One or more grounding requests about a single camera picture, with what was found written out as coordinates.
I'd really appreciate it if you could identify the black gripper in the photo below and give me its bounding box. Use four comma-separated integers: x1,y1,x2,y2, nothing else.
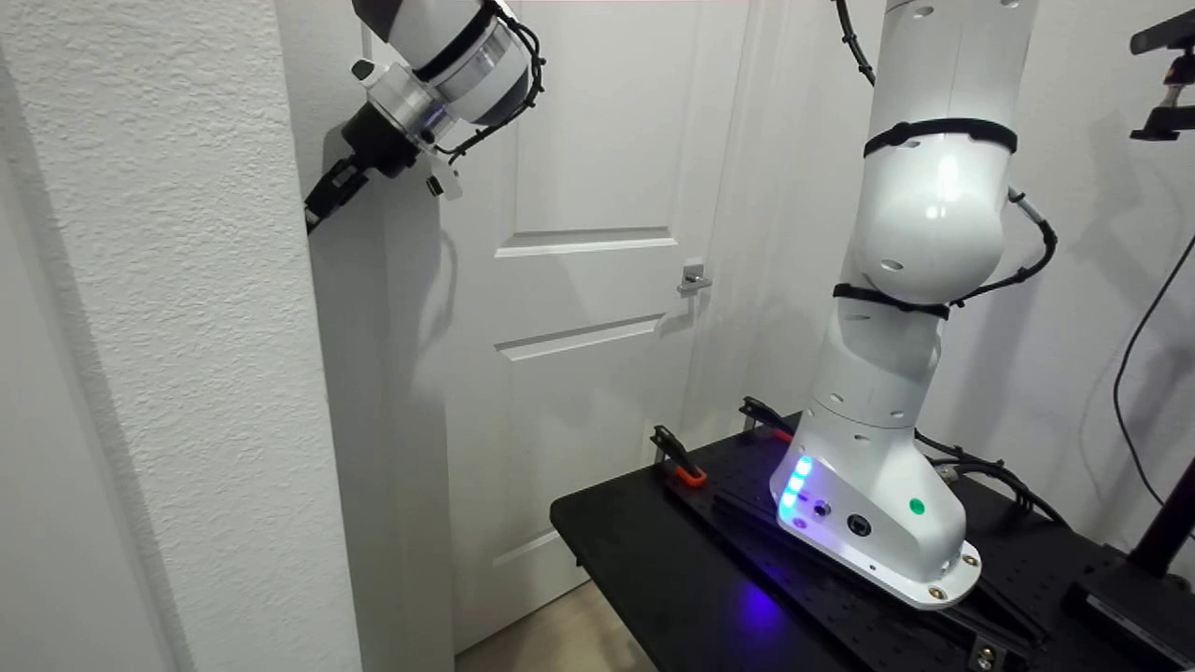
302,106,423,238

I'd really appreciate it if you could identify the white panel door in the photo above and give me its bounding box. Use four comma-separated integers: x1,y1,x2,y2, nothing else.
366,0,752,651

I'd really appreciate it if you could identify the silver door lever handle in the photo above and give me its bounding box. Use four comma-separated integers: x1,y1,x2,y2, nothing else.
673,255,712,301

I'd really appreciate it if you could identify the black clamp with orange grip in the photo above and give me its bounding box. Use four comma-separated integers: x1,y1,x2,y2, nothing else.
647,421,712,494

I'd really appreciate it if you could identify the black clamp with red grip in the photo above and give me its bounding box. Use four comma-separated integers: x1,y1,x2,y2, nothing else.
736,391,802,449

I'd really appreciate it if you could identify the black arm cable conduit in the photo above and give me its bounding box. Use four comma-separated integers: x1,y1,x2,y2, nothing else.
423,0,1062,321

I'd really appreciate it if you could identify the black base cable bundle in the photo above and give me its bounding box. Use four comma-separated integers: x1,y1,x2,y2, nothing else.
912,426,1068,525

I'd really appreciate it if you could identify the thin black wall cable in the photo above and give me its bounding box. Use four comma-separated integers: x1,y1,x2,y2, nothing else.
1108,231,1195,503

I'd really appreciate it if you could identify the black exterior camera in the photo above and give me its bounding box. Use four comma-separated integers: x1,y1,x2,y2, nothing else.
1125,7,1195,147

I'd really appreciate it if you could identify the black camera stand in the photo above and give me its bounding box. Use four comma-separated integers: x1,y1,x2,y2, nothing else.
1063,453,1195,672

